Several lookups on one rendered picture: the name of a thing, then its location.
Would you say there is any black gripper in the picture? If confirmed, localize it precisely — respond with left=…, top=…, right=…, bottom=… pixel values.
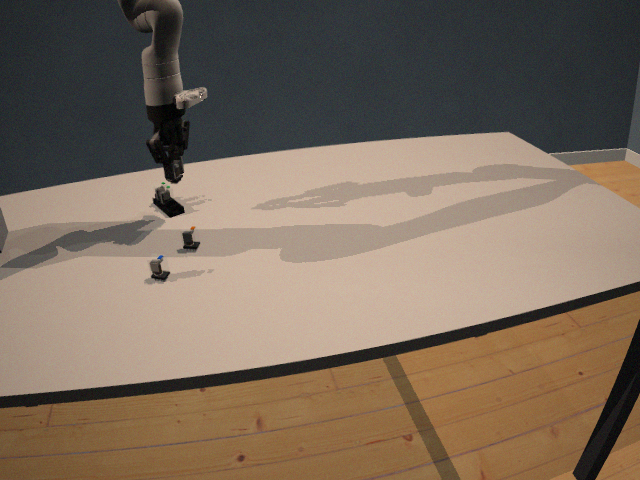
left=146, top=103, right=190, bottom=181

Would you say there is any black rack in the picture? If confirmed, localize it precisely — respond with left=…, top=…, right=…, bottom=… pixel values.
left=153, top=198, right=185, bottom=218

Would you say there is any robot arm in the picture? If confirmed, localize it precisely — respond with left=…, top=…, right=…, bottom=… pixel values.
left=118, top=0, right=207, bottom=109

